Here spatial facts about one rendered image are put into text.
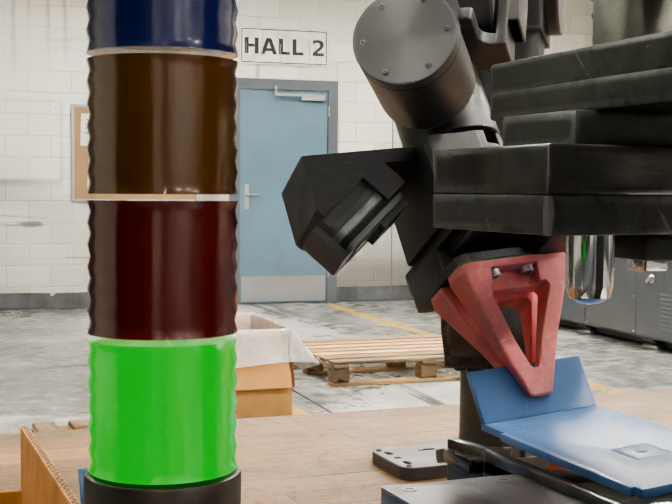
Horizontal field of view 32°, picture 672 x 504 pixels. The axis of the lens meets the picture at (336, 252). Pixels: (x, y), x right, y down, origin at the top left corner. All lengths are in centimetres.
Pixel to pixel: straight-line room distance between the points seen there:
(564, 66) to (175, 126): 27
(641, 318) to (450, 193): 827
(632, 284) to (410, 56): 828
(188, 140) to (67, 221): 1105
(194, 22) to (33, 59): 1108
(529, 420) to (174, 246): 38
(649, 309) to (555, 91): 819
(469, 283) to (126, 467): 37
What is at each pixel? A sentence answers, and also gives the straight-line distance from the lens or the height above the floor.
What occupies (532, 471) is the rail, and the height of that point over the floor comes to 99.
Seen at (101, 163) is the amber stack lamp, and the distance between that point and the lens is 29.
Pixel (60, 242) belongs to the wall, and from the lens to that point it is 1134.
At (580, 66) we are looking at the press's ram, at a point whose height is 117.
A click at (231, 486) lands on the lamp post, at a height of 105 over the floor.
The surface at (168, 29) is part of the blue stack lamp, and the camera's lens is 29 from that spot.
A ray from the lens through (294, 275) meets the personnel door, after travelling 1176.
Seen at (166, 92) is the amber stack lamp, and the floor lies 114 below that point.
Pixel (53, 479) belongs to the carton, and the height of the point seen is 97.
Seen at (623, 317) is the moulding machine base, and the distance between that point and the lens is 900.
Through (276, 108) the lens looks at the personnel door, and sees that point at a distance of 1170.
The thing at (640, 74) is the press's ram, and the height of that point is 117.
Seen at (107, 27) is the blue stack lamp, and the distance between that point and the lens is 29.
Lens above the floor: 112
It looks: 3 degrees down
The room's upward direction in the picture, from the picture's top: straight up
